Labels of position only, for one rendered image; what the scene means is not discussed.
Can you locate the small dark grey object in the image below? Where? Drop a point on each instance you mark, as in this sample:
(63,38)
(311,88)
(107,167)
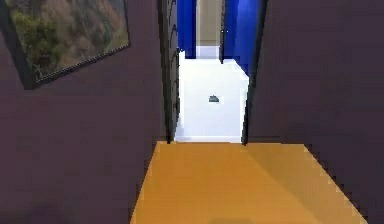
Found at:
(214,99)

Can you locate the black room door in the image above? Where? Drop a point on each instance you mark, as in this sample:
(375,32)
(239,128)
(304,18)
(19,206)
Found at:
(169,66)
(222,30)

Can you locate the black framed landscape picture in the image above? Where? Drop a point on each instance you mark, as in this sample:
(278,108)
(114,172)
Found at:
(66,33)

